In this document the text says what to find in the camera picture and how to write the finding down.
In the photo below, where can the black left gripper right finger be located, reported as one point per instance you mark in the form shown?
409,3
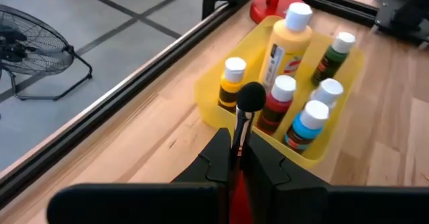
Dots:
264,170

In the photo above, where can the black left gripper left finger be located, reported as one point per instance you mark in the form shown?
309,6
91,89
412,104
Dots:
214,160

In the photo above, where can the small light blue paint bottle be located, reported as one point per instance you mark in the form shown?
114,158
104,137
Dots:
306,126

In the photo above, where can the small red paint bottle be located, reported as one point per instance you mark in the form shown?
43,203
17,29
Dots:
278,106

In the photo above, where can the round black-tipped silver ferrule paintbrush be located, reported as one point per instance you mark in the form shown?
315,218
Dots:
251,96

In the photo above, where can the small yellow paint bottle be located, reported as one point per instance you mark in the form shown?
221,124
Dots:
233,83

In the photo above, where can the small white paint bottle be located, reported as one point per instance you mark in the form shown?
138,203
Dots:
326,91

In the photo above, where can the large yellow paint bottle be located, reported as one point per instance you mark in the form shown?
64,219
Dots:
288,49

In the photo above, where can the small green paint bottle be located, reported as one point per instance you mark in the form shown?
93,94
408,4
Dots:
332,59

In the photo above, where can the translucent yellow plastic tray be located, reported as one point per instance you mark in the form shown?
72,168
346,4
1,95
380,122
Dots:
207,93

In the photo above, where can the red desk lamp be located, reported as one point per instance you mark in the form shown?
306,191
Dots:
271,6

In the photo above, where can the black floor fan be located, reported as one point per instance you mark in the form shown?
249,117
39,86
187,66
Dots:
33,46

